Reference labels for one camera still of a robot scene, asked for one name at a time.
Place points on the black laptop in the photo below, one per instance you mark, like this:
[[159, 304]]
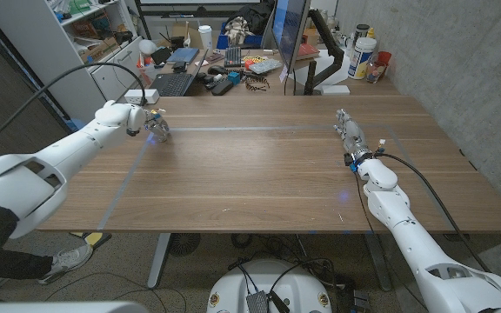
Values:
[[174, 84]]

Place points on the grey table leg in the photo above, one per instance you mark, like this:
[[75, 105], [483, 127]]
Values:
[[378, 261], [159, 261]]

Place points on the yellow bottle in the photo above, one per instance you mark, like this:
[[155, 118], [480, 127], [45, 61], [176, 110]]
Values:
[[371, 33]]

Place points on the white wipes canister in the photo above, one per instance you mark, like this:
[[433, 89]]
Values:
[[360, 58]]

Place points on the person's leg in black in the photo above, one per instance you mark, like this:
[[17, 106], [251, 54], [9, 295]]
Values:
[[20, 264]]

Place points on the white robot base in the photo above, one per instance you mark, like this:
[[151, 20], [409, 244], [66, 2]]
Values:
[[294, 291]]

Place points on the cardboard box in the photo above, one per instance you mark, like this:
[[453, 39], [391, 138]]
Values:
[[98, 51]]

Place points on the white lidded cup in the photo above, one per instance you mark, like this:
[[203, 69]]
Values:
[[205, 38]]

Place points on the teal cube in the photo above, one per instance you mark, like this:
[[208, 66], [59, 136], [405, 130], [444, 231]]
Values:
[[234, 78]]

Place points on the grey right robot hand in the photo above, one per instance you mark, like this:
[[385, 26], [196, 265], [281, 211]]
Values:
[[352, 132]]

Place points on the white round lamp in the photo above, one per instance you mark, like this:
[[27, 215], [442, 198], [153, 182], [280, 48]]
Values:
[[147, 46]]

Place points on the black computer mouse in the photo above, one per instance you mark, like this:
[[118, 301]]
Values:
[[216, 70]]

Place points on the black bag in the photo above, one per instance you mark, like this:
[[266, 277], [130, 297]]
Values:
[[255, 17]]

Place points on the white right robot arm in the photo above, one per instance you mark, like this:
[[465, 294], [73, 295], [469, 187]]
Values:
[[416, 248]]

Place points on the cluttered wooden desk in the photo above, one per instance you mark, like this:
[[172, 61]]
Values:
[[276, 88]]

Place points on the clear glass jar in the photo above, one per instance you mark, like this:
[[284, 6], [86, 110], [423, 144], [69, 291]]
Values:
[[373, 73]]

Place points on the computer monitor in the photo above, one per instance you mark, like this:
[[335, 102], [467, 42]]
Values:
[[289, 30]]

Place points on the flat white box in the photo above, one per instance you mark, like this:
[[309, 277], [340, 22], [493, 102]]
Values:
[[335, 90]]

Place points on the black glasses case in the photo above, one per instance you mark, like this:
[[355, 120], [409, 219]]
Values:
[[222, 88]]

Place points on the red cup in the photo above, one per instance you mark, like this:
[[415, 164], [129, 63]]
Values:
[[385, 57]]

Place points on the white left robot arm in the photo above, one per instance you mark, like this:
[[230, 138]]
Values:
[[59, 156]]

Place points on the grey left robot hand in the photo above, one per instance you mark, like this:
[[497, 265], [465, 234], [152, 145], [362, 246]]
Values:
[[158, 126]]

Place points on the blue notebook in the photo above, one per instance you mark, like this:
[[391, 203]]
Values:
[[184, 55]]

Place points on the dark lidded jar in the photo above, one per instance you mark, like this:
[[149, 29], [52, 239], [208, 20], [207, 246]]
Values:
[[360, 31]]

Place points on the white power strip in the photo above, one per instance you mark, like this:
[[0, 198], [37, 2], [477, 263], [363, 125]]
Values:
[[135, 96]]

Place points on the red book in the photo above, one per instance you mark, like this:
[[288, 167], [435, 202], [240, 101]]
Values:
[[308, 51]]

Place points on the blue storage bin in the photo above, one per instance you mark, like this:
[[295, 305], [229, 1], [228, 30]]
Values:
[[233, 42]]

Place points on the clear plastic tray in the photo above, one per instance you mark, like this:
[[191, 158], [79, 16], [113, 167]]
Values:
[[265, 66]]

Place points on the small black keyboard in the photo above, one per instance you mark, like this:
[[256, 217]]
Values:
[[233, 57]]

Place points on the black round fan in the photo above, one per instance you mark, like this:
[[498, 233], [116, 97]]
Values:
[[184, 244]]

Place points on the white shelf cabinet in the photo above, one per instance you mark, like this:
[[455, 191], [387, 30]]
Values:
[[37, 43]]

